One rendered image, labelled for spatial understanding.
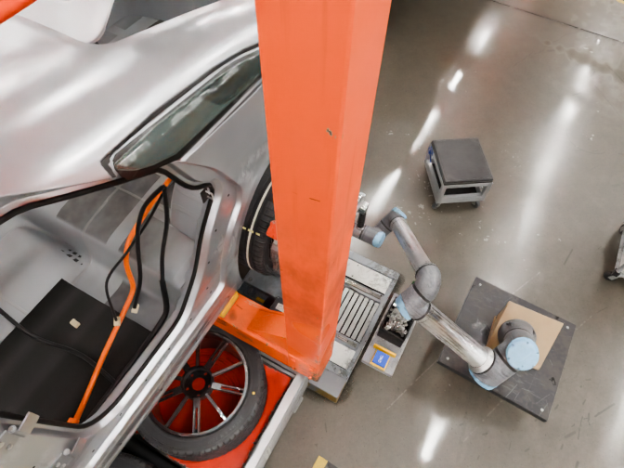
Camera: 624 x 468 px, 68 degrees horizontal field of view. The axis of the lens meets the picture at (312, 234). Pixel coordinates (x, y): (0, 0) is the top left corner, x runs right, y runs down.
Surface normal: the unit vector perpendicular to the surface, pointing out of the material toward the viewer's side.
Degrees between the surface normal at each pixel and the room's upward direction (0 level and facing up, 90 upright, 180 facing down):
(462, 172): 0
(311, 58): 90
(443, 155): 0
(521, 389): 0
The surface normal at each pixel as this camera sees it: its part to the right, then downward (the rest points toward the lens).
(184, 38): 0.46, -0.34
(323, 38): -0.48, 0.74
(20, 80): 0.18, -0.57
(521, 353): -0.24, 0.10
